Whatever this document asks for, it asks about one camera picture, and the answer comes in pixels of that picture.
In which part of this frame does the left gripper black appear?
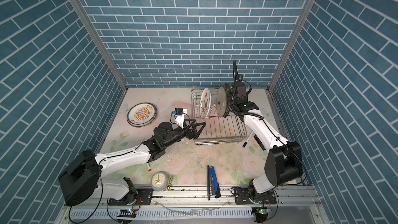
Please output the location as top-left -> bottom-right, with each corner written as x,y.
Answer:
162,118 -> 205,149

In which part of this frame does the grey plate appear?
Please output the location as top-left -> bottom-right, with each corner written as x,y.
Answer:
216,86 -> 228,118

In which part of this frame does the watermelon pattern plate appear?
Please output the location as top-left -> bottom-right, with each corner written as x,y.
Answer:
200,88 -> 211,119

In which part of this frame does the brown patterned plate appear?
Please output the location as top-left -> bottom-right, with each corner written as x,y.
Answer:
126,103 -> 158,127

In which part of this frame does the black plate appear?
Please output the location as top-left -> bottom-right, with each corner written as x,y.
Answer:
223,84 -> 232,118

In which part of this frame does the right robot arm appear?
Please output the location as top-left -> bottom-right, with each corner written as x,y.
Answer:
228,80 -> 303,202

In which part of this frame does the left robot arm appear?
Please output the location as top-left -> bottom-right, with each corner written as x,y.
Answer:
58,121 -> 206,206

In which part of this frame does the black remote on table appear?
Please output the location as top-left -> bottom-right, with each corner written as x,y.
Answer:
254,135 -> 266,150

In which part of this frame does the red marker pen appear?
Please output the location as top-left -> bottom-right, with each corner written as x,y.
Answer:
146,163 -> 152,172

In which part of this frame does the small grey clock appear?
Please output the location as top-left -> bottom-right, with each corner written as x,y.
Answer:
150,172 -> 169,192

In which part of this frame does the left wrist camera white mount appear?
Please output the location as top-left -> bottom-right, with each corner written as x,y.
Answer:
172,108 -> 187,128

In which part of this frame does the metal wire dish rack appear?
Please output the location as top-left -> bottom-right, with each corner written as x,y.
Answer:
190,88 -> 248,145

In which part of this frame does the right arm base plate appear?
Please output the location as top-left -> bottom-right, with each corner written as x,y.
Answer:
230,186 -> 277,205

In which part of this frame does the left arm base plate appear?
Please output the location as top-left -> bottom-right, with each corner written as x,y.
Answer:
108,188 -> 153,206

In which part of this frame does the white perforated cable duct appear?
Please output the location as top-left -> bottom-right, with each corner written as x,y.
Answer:
70,207 -> 254,222

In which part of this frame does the aluminium front rail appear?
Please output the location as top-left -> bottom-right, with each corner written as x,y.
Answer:
68,185 -> 324,209

